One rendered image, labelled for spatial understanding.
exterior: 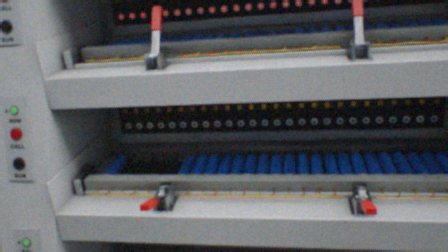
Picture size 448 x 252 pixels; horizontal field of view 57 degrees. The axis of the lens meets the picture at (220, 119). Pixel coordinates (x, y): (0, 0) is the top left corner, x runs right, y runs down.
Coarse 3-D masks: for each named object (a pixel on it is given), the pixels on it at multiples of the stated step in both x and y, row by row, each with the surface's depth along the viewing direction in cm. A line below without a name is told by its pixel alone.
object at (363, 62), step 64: (128, 0) 71; (192, 0) 69; (256, 0) 67; (320, 0) 66; (384, 0) 64; (64, 64) 62; (128, 64) 60; (192, 64) 57; (256, 64) 53; (320, 64) 50; (384, 64) 49
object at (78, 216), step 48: (96, 144) 71; (48, 192) 58; (96, 240) 59; (144, 240) 58; (192, 240) 57; (240, 240) 55; (288, 240) 54; (336, 240) 53; (384, 240) 52; (432, 240) 50
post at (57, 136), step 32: (32, 0) 56; (64, 0) 63; (96, 0) 73; (32, 32) 57; (64, 32) 63; (0, 64) 58; (32, 64) 57; (0, 96) 59; (32, 96) 58; (0, 128) 59; (32, 128) 58; (64, 128) 62; (96, 128) 72; (0, 160) 60; (32, 160) 59; (64, 160) 62; (0, 192) 60; (32, 192) 59; (0, 224) 61; (32, 224) 60
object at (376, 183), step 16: (96, 176) 64; (112, 176) 63; (128, 176) 63; (144, 176) 62; (160, 176) 62; (176, 176) 61; (192, 176) 61; (208, 176) 60; (224, 176) 60; (240, 176) 59; (256, 176) 59; (272, 176) 58; (288, 176) 58; (304, 176) 58; (320, 176) 57; (336, 176) 57; (352, 176) 56; (368, 176) 56; (384, 176) 56; (400, 176) 55; (416, 176) 55; (432, 176) 55; (96, 192) 62; (288, 192) 56; (304, 192) 56; (384, 192) 55; (400, 192) 55; (416, 192) 53; (432, 192) 53
